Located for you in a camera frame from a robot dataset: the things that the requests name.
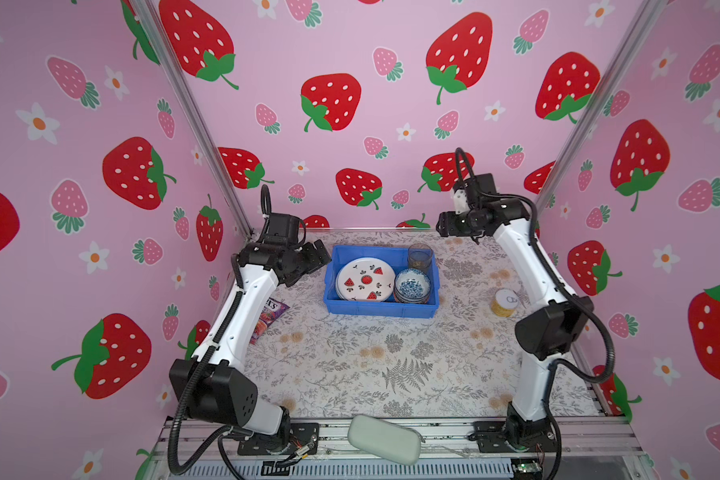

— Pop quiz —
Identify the amber glass cup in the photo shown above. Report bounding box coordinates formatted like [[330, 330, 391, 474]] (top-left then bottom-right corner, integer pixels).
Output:
[[407, 243, 433, 274]]

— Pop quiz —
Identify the blue white bottom bowl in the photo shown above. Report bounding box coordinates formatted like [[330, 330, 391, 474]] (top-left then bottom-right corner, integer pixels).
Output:
[[393, 268, 432, 304]]

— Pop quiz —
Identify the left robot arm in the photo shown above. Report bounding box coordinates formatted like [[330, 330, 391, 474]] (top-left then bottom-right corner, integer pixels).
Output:
[[167, 187, 331, 475]]

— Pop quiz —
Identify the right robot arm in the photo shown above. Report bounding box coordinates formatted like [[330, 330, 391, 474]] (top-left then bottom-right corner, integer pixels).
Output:
[[436, 148, 616, 479]]

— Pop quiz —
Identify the blue plastic bin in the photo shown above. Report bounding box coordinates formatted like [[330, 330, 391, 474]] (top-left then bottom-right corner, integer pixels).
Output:
[[323, 245, 440, 319]]

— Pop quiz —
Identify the purple snack packet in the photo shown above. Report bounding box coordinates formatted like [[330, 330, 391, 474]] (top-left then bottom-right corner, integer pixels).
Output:
[[250, 298, 289, 345]]

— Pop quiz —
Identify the yellow can white lid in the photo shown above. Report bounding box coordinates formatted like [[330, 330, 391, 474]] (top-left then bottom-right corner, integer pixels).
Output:
[[490, 288, 519, 318]]

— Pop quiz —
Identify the grey-green pouch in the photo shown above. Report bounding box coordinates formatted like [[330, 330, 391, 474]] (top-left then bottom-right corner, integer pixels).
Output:
[[347, 415, 422, 466]]

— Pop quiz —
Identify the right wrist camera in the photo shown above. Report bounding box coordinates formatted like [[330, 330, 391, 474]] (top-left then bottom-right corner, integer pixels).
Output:
[[452, 189, 472, 215]]

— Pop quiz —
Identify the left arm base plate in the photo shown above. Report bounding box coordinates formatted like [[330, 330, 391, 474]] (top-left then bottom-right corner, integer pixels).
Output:
[[237, 422, 320, 456]]

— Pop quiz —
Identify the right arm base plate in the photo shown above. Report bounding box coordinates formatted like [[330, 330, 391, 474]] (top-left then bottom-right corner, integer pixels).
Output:
[[467, 419, 557, 454]]

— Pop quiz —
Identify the aluminium front rail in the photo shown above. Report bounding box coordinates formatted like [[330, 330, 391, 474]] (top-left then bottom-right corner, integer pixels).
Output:
[[152, 416, 646, 463]]

